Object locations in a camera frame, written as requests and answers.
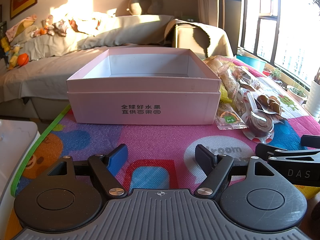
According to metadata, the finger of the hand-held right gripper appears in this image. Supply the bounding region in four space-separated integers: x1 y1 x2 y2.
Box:
301 134 320 147
255 142 320 161

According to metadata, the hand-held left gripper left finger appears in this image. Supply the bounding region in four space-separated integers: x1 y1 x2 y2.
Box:
37 144 128 198

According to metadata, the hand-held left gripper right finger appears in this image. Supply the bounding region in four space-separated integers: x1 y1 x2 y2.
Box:
194 144 278 198

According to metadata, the chocolate swirl roll packet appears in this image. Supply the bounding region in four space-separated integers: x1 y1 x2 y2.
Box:
244 110 275 144

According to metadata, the orange slice snack packet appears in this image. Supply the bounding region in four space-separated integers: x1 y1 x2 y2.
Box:
215 102 248 130

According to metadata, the dark chestnut packet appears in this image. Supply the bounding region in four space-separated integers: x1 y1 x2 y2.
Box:
252 94 283 117

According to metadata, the pink cardboard box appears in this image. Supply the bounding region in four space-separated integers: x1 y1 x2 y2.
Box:
66 46 222 125

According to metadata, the grainy snack packet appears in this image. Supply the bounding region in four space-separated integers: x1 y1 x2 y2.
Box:
220 67 240 100

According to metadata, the brown bread packet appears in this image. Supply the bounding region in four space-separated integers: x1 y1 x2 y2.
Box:
231 66 263 90

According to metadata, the colourful cartoon play mat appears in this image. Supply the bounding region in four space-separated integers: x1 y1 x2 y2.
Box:
10 56 320 240

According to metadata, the tall white pot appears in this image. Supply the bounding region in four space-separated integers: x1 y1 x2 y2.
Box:
304 70 320 118

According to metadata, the white planter with plants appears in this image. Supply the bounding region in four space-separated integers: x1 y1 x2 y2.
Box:
286 80 308 104

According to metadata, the small potted plant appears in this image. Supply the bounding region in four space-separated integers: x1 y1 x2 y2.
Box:
271 67 283 82

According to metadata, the teal plastic basin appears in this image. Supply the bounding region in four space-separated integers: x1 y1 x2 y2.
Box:
236 54 266 72

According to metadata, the white side table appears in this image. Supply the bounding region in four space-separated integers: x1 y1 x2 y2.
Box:
0 119 42 213

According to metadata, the beige sofa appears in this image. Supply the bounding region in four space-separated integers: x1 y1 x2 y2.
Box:
0 15 234 120

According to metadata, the large window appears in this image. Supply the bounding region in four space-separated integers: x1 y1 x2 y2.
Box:
237 0 320 85

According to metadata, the orange toy ball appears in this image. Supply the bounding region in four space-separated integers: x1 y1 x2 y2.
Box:
17 53 29 67

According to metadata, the yellow plush toy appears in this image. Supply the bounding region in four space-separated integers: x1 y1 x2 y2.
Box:
7 44 23 70

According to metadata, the floral baby garment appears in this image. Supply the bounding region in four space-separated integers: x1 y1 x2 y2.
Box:
46 15 69 37

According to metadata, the small orange doll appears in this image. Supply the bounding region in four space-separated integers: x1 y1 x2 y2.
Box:
30 25 49 38

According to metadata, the grey neck pillow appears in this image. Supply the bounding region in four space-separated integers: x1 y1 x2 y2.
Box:
127 0 164 15

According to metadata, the beige curtain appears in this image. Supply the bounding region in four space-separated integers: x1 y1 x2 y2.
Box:
196 0 244 53

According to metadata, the yellow cartoon toy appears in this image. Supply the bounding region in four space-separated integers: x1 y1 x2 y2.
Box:
0 36 10 53

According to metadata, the pink baby garment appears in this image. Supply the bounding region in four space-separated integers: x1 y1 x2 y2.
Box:
5 15 38 42

